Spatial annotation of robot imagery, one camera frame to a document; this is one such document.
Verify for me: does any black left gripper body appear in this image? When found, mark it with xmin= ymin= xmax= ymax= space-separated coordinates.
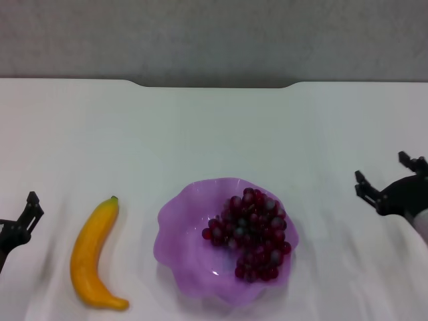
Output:
xmin=0 ymin=219 xmax=31 ymax=275

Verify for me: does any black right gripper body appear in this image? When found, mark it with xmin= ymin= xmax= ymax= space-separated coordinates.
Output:
xmin=376 ymin=173 xmax=428 ymax=217

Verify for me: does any yellow banana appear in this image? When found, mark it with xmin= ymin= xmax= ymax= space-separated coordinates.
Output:
xmin=69 ymin=195 xmax=130 ymax=311

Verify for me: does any dark red grape bunch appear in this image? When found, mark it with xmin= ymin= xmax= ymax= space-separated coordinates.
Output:
xmin=201 ymin=187 xmax=292 ymax=284

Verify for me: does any purple wavy plastic plate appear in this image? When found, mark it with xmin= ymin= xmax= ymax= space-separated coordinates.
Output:
xmin=152 ymin=177 xmax=300 ymax=308

